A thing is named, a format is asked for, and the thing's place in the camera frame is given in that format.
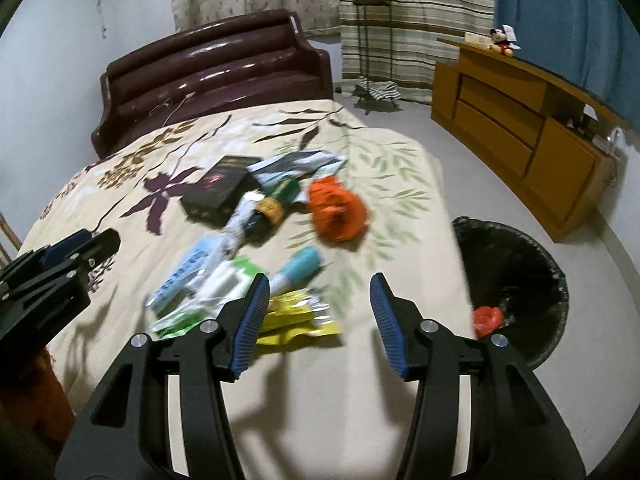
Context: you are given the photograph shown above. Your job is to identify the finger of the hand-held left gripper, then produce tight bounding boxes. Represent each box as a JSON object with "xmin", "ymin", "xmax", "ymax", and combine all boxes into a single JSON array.
[
  {"xmin": 12, "ymin": 229, "xmax": 96, "ymax": 276},
  {"xmin": 55, "ymin": 229, "xmax": 121, "ymax": 286}
]

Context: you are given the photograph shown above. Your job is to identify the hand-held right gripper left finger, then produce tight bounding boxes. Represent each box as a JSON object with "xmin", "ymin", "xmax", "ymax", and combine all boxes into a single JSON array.
[{"xmin": 55, "ymin": 272, "xmax": 271, "ymax": 480}]

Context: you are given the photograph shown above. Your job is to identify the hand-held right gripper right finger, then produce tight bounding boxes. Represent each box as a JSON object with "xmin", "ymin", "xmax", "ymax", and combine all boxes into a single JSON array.
[{"xmin": 369, "ymin": 272, "xmax": 586, "ymax": 480}]

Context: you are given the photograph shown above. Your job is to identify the yellow snack wrapper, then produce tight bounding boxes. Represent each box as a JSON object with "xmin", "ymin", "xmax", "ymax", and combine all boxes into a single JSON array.
[{"xmin": 255, "ymin": 287, "xmax": 341, "ymax": 348}]

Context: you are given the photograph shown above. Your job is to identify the green white wipes packet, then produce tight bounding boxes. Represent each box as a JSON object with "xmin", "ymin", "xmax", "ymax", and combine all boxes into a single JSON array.
[{"xmin": 148, "ymin": 255, "xmax": 256, "ymax": 341}]

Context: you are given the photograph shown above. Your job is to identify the light blue tube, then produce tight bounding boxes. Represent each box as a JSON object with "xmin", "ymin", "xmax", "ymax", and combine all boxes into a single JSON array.
[{"xmin": 267, "ymin": 247, "xmax": 323, "ymax": 296}]

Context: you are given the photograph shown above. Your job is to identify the blue white tissue packet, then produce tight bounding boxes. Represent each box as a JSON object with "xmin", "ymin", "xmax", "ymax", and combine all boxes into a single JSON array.
[{"xmin": 145, "ymin": 236, "xmax": 231, "ymax": 316}]

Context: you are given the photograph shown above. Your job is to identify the orange plastic bag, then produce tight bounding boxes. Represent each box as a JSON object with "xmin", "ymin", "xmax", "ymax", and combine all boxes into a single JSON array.
[{"xmin": 306, "ymin": 176, "xmax": 368, "ymax": 245}]

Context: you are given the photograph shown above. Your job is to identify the black cardboard box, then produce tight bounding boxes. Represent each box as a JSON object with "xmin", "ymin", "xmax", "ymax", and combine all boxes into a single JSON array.
[{"xmin": 180, "ymin": 155, "xmax": 263, "ymax": 226}]

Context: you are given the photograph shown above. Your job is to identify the black lined trash bin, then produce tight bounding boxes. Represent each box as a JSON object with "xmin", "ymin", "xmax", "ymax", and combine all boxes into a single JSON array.
[{"xmin": 451, "ymin": 216, "xmax": 570, "ymax": 371}]

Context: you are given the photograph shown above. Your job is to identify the dark orange cloth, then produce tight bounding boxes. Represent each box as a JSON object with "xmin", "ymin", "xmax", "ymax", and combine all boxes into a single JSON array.
[{"xmin": 0, "ymin": 347, "xmax": 76, "ymax": 443}]

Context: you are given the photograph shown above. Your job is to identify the floral beige bedspread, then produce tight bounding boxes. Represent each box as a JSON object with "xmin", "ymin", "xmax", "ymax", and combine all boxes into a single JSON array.
[{"xmin": 20, "ymin": 99, "xmax": 476, "ymax": 480}]

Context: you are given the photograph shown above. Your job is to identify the white green printed bag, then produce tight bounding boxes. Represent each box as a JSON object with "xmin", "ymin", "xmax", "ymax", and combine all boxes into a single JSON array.
[{"xmin": 221, "ymin": 192, "xmax": 267, "ymax": 257}]

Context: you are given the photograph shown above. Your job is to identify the red plastic wrapper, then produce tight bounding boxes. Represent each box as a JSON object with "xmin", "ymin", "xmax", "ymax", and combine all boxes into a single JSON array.
[{"xmin": 472, "ymin": 305, "xmax": 506, "ymax": 340}]

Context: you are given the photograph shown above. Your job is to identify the green bottle yellow label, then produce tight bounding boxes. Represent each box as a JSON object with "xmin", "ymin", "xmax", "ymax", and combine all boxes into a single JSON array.
[{"xmin": 240, "ymin": 180, "xmax": 301, "ymax": 246}]

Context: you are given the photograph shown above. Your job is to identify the white grey plastic pouch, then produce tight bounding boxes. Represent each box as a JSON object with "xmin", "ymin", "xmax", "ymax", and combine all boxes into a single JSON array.
[{"xmin": 250, "ymin": 149, "xmax": 348, "ymax": 196}]

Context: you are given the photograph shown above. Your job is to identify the dark brown leather headboard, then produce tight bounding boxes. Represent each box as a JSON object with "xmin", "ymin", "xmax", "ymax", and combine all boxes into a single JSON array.
[{"xmin": 91, "ymin": 9, "xmax": 335, "ymax": 160}]

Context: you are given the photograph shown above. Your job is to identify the green checked cloth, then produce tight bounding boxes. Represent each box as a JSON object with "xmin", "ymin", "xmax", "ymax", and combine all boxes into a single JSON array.
[{"xmin": 367, "ymin": 79, "xmax": 401, "ymax": 101}]

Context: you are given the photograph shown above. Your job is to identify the wooden cabinet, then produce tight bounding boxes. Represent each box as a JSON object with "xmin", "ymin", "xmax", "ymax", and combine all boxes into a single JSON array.
[{"xmin": 431, "ymin": 37, "xmax": 633, "ymax": 243}]

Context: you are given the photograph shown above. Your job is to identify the black metal plant stand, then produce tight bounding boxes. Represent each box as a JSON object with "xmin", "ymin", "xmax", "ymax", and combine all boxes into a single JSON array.
[{"xmin": 352, "ymin": 0, "xmax": 401, "ymax": 113}]

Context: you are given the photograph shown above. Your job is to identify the white small appliance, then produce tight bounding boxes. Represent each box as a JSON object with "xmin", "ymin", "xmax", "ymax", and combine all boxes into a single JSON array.
[{"xmin": 604, "ymin": 127, "xmax": 627, "ymax": 155}]

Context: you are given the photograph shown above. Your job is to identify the mouse plush toy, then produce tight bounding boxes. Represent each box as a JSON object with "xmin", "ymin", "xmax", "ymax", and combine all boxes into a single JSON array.
[{"xmin": 487, "ymin": 27, "xmax": 521, "ymax": 57}]

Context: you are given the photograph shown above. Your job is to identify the striped curtain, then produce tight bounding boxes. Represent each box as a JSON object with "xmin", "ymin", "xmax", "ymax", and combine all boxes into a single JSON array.
[{"xmin": 337, "ymin": 0, "xmax": 496, "ymax": 103}]

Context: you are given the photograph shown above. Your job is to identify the blue curtain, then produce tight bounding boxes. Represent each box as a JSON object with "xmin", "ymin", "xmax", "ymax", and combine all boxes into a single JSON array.
[{"xmin": 491, "ymin": 0, "xmax": 640, "ymax": 133}]

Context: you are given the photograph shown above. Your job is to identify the white charging cable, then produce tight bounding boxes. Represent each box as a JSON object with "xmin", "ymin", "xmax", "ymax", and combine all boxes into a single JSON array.
[{"xmin": 150, "ymin": 91, "xmax": 194, "ymax": 129}]

